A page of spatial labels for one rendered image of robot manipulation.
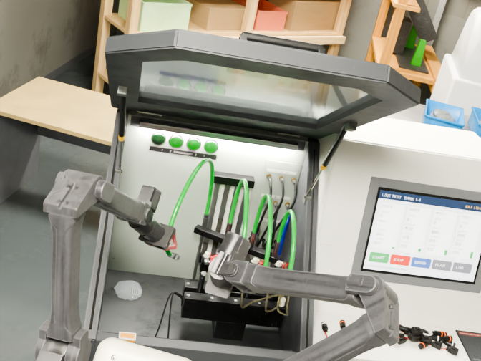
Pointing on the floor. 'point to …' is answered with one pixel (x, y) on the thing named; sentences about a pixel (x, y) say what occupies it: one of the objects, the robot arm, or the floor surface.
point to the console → (354, 161)
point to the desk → (49, 126)
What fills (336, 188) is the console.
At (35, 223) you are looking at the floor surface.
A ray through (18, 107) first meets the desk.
